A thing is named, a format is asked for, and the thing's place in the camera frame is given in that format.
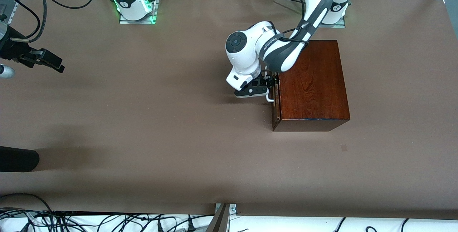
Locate light wood drawer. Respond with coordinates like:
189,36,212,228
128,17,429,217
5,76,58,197
271,71,282,121

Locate dark brown wooden cabinet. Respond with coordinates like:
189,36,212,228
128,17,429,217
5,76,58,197
271,40,350,132

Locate brown paper table cover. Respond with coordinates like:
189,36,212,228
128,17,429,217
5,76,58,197
0,0,458,220

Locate black ribbed cylinder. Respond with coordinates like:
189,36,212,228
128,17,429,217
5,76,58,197
0,145,40,172

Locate aluminium edge rail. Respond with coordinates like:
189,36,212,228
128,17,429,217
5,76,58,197
6,0,36,25

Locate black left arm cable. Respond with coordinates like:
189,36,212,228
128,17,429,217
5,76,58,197
277,0,310,44

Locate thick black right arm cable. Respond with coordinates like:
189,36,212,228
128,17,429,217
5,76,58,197
5,0,47,43

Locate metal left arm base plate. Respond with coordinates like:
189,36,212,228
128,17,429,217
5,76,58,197
320,17,346,29

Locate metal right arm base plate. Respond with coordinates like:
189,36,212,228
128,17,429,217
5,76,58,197
119,0,159,25

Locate white metal bracket plate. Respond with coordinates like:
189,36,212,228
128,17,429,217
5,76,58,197
215,203,237,215

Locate grey metal post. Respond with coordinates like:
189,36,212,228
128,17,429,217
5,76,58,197
206,203,230,232

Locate black cable bundle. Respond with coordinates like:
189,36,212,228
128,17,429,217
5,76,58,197
0,193,215,232

